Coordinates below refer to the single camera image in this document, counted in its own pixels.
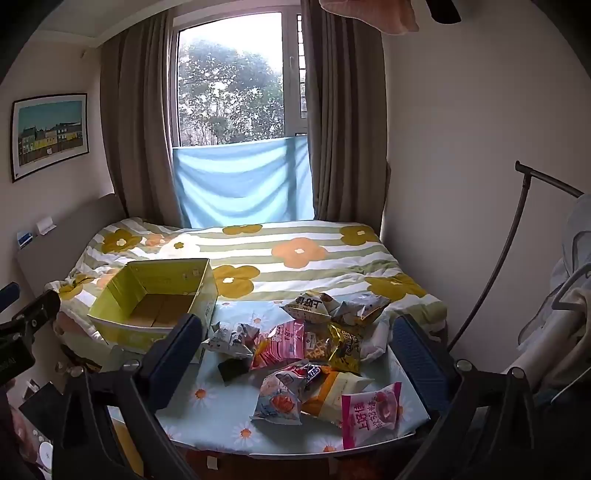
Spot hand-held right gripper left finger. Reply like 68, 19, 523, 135
51, 314, 204, 480

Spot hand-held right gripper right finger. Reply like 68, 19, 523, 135
392, 315, 539, 480

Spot grey speckled snack packet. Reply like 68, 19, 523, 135
202, 322, 260, 360

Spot yellow foil snack packet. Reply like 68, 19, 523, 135
327, 323, 363, 374

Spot white silver snack packet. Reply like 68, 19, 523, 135
331, 293, 392, 326

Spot green cardboard box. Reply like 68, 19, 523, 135
88, 257, 219, 356

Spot orange white snack packet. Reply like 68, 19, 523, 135
302, 369, 375, 418

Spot clear waffle snack packet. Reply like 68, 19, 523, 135
302, 332, 333, 365

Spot blue white cartoon snack packet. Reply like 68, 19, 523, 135
250, 362, 310, 425

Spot beige snack packet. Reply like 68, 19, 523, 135
281, 292, 342, 324

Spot dark green snack packet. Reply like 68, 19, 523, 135
217, 357, 252, 384

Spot blue daisy tablecloth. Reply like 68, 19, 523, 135
108, 295, 432, 457

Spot pink donut snack packet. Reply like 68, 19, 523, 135
341, 382, 403, 450

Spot grey bed headboard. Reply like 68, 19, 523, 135
17, 193, 127, 296

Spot tan cardboard box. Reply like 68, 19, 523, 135
111, 420, 145, 476

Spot floral striped blanket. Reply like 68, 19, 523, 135
46, 219, 448, 342

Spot pale hanging clothes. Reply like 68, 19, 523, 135
508, 194, 591, 402

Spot framed picture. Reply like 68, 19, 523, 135
10, 93, 89, 183

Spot black metal clothes rack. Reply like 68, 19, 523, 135
447, 161, 585, 352

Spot light blue cloth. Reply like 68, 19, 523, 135
172, 136, 315, 229

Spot brown curtain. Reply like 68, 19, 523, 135
300, 0, 389, 232
99, 9, 185, 227

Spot window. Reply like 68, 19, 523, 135
172, 6, 309, 148

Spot pink hanging cloth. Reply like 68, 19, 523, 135
318, 0, 421, 35

